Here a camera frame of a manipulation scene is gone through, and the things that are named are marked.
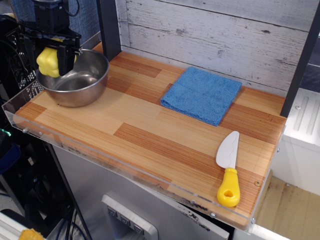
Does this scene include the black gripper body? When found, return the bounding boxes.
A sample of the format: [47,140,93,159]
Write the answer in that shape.
[18,0,82,55]

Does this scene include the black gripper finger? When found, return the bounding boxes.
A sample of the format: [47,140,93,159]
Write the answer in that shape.
[57,45,75,76]
[23,37,44,69]

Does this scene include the yellow toy bell pepper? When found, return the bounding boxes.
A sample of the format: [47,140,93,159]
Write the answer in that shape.
[36,46,73,78]

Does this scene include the stainless steel bowl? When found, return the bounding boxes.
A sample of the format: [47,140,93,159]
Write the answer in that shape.
[36,49,110,108]

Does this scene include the black plastic crate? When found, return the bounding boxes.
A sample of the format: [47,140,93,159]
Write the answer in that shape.
[0,21,35,104]

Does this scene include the folded blue microfiber cloth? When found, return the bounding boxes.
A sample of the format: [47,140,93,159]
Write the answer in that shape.
[160,67,242,126]

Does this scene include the silver toy fridge cabinet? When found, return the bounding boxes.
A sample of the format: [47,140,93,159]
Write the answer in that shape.
[53,146,234,240]

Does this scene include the silver dispenser button panel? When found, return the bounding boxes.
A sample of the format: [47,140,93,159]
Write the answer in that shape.
[101,194,159,240]

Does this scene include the yellow object bottom left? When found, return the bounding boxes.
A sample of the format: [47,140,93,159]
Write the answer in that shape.
[18,228,45,240]

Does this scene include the white grooved toy sink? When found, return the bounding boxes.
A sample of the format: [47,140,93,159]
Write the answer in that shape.
[283,88,320,152]

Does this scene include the left black upright post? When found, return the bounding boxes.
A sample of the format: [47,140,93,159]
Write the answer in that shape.
[96,0,122,62]

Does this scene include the black upright post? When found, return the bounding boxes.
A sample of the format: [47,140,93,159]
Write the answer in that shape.
[280,3,320,118]
[96,0,122,62]

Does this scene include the clear acrylic guard rail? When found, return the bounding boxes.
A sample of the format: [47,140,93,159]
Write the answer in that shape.
[3,86,286,232]

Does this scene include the toy knife yellow handle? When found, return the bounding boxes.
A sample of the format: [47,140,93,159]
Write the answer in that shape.
[216,131,241,207]

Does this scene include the right black upright post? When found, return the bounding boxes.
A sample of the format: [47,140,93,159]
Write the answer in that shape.
[280,3,320,118]

